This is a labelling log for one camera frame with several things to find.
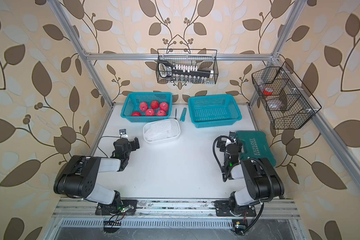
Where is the teal knife sheath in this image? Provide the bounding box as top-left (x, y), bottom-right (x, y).
top-left (180, 108), bottom-right (187, 122)

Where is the teal plastic basket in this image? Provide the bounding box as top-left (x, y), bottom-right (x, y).
top-left (188, 95), bottom-right (242, 128)
top-left (121, 92), bottom-right (173, 123)

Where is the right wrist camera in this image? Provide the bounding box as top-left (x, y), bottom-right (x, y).
top-left (228, 132), bottom-right (237, 145)

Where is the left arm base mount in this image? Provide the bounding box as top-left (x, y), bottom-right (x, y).
top-left (95, 191), bottom-right (138, 216)

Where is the left teal plastic basket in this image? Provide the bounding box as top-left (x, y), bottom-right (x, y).
top-left (121, 92), bottom-right (173, 123)

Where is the green tool case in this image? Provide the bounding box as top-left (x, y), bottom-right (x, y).
top-left (236, 131), bottom-right (276, 167)

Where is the right teal plastic basket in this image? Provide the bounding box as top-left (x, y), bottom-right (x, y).
top-left (188, 95), bottom-right (242, 128)

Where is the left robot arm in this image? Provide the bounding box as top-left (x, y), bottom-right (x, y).
top-left (54, 138), bottom-right (140, 209)

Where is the side black wire basket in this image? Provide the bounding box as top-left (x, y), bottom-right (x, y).
top-left (252, 62), bottom-right (322, 130)

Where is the black white tool set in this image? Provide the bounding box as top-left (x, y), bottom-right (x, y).
top-left (157, 61), bottom-right (215, 78)

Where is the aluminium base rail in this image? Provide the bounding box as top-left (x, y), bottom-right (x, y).
top-left (48, 198), bottom-right (301, 230)

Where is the white plastic tray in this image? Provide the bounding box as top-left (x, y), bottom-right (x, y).
top-left (142, 118), bottom-right (181, 145)

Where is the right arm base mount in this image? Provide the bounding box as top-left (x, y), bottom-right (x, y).
top-left (214, 192), bottom-right (257, 217)

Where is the back black wire basket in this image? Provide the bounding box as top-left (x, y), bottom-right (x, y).
top-left (156, 48), bottom-right (219, 85)

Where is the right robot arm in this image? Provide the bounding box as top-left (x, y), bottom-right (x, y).
top-left (213, 136), bottom-right (285, 216)

